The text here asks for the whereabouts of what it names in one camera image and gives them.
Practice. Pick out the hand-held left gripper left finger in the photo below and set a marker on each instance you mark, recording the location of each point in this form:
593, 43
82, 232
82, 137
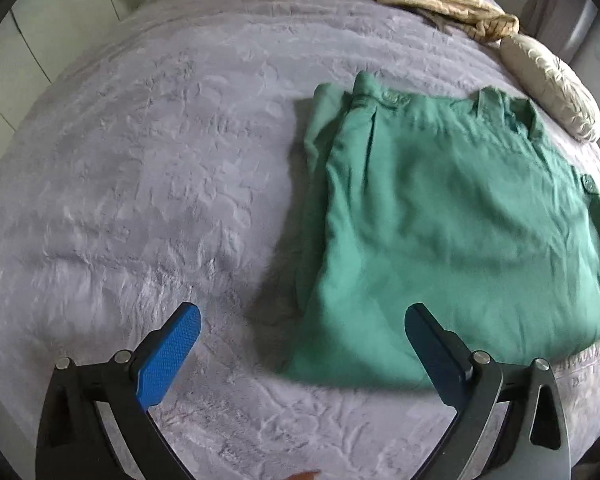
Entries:
170, 355

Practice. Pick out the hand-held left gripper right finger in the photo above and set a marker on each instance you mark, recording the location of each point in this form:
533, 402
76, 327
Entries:
437, 355

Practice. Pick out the green work jacket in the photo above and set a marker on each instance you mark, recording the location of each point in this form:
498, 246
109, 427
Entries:
440, 240

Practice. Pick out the lilac textured bed blanket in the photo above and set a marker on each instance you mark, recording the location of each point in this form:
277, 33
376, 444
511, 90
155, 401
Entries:
145, 200

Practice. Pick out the cream quilted pillow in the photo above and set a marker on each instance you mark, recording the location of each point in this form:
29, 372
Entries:
555, 85

